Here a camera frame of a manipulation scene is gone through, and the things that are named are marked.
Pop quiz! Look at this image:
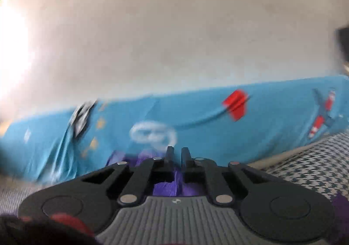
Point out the blue houndstooth bed sheet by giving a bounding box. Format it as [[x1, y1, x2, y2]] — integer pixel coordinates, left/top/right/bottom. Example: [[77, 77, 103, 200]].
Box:
[[1, 131, 348, 214]]

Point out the blue printed bolster pillow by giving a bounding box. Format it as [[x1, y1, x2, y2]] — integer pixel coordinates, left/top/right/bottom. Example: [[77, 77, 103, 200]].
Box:
[[1, 75, 348, 184]]

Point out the purple floral garment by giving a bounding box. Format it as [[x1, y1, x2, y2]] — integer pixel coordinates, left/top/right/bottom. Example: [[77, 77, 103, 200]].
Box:
[[106, 150, 206, 197]]

